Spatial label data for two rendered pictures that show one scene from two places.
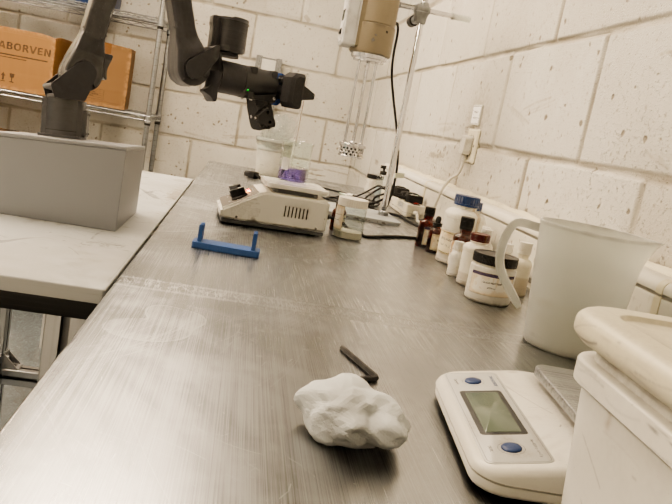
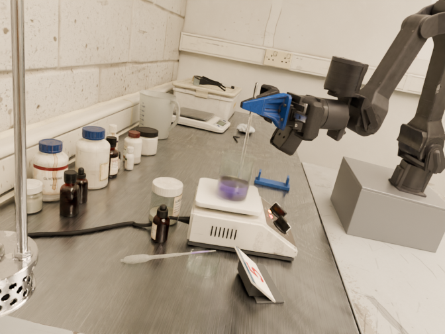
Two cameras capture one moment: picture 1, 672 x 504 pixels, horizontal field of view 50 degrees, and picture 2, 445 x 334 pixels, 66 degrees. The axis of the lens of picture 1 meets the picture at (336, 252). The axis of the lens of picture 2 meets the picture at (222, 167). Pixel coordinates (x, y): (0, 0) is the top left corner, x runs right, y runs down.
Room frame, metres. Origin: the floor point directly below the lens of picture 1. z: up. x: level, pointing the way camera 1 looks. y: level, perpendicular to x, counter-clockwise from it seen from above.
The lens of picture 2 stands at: (1.98, 0.20, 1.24)
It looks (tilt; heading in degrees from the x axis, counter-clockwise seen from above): 19 degrees down; 192
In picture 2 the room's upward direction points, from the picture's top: 10 degrees clockwise
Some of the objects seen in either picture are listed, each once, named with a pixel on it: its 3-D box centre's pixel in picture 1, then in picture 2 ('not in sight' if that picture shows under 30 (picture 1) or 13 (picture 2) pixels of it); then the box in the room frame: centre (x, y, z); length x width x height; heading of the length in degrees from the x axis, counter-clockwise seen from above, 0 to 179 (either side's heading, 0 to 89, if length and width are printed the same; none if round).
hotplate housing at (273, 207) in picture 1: (277, 205); (237, 217); (1.39, 0.13, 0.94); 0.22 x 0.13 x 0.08; 104
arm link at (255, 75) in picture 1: (260, 85); (299, 111); (1.34, 0.19, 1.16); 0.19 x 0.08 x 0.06; 35
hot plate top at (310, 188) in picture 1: (294, 185); (228, 195); (1.39, 0.10, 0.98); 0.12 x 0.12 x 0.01; 14
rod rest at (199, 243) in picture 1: (227, 239); (273, 179); (1.06, 0.16, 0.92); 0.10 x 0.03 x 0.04; 95
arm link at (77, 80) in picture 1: (68, 81); (423, 152); (1.17, 0.47, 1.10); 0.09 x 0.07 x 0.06; 32
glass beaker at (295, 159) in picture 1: (294, 162); (234, 177); (1.41, 0.11, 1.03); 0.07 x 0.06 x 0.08; 9
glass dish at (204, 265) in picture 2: not in sight; (203, 262); (1.51, 0.11, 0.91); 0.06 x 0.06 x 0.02
